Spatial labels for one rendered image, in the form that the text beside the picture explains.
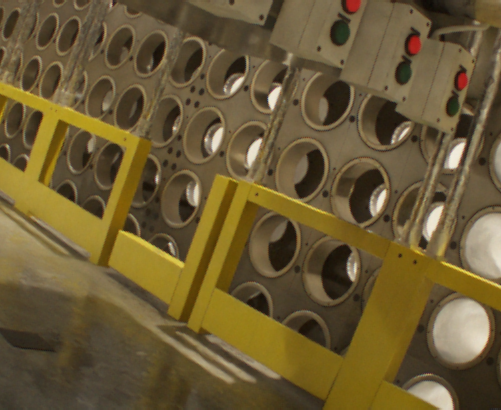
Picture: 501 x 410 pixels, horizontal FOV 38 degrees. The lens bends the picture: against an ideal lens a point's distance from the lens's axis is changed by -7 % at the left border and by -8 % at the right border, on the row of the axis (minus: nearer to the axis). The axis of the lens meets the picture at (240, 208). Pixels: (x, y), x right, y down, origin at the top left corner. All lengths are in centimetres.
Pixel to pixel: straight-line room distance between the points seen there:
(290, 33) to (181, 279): 103
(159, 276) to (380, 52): 106
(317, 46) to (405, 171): 159
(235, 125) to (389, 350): 176
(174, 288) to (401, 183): 95
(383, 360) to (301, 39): 76
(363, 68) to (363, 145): 153
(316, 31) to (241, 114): 211
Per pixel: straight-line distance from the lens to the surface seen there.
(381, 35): 120
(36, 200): 262
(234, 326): 183
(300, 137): 290
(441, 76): 132
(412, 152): 260
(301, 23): 107
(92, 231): 230
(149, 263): 207
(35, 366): 131
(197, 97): 336
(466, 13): 137
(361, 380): 160
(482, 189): 244
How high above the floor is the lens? 47
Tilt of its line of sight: 4 degrees down
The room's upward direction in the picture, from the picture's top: 20 degrees clockwise
